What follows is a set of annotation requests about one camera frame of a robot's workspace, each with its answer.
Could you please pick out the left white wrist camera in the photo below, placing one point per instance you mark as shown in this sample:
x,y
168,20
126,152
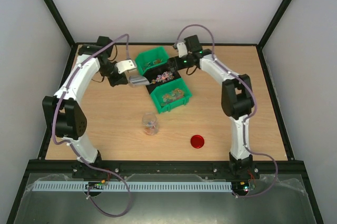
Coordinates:
x,y
125,65

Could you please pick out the green bin with lollipops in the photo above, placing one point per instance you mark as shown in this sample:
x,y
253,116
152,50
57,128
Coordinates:
x,y
150,59

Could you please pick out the black frame post left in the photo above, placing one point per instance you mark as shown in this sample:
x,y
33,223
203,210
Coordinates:
x,y
59,21

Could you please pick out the green bin with gummy candies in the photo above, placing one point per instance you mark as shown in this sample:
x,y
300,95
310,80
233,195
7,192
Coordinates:
x,y
170,95

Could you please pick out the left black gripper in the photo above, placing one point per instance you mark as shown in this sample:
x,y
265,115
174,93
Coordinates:
x,y
122,79

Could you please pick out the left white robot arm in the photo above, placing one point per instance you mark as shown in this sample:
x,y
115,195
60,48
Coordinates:
x,y
63,114

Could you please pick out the silver metal scoop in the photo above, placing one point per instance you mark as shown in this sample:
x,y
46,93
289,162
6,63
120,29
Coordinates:
x,y
138,81

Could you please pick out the light blue cable duct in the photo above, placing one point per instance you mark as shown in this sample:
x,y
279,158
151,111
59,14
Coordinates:
x,y
81,186

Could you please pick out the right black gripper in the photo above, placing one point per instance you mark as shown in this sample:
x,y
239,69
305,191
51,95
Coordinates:
x,y
170,64

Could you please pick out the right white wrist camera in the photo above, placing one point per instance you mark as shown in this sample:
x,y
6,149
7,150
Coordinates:
x,y
182,49

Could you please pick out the red jar lid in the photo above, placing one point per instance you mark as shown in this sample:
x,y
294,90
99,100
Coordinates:
x,y
197,141

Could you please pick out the clear glass jar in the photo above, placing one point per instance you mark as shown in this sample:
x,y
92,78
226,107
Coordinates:
x,y
150,124

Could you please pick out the black frame post right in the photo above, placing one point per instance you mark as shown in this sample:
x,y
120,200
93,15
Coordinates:
x,y
273,23

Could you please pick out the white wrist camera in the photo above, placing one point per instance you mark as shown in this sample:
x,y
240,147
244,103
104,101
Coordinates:
x,y
182,49
125,65

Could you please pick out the black bin with swirl lollipops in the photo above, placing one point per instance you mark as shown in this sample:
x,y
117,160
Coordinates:
x,y
160,75

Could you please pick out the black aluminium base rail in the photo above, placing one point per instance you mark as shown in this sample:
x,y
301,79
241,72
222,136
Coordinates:
x,y
210,169

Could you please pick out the black frame post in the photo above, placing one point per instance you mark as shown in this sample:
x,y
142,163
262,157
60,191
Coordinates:
x,y
59,21
273,23

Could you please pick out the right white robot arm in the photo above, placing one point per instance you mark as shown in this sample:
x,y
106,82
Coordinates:
x,y
237,99

